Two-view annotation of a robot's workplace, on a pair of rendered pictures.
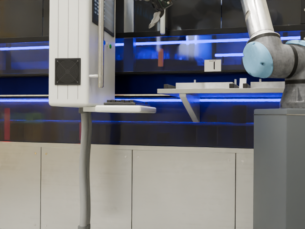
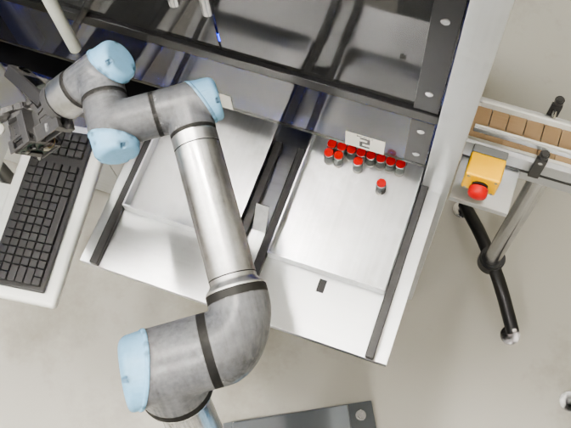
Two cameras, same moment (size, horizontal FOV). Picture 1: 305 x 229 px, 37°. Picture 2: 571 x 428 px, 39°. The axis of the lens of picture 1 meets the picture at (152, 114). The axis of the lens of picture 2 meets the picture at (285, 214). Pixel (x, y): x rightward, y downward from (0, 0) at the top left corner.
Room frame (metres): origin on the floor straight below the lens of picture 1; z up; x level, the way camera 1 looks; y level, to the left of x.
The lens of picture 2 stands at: (1.49, -0.59, 2.56)
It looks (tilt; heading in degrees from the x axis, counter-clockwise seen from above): 69 degrees down; 11
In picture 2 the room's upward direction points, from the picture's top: 9 degrees counter-clockwise
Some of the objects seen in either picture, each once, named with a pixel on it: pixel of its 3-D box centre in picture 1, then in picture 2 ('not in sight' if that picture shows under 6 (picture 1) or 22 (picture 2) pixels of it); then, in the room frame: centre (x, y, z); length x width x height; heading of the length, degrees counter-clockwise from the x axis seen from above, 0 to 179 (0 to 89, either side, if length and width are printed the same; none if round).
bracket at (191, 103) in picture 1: (190, 109); not in sight; (2.20, -0.18, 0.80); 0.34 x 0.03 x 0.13; 164
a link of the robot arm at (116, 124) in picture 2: not in sight; (121, 124); (2.08, -0.23, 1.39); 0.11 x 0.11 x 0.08; 19
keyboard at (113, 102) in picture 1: (129, 103); (42, 205); (2.15, 0.11, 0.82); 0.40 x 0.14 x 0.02; 171
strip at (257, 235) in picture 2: (242, 83); (252, 239); (2.06, -0.40, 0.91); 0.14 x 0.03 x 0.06; 164
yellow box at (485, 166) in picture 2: not in sight; (483, 170); (2.20, -0.88, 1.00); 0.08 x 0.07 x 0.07; 164
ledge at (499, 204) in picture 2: not in sight; (486, 179); (2.23, -0.91, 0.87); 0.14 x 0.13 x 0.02; 164
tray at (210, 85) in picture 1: (209, 88); (206, 158); (2.25, -0.28, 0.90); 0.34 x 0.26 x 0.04; 164
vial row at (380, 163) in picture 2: not in sight; (365, 157); (2.26, -0.64, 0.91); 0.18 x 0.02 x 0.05; 74
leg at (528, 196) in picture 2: not in sight; (514, 221); (2.29, -1.05, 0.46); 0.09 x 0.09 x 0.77; 74
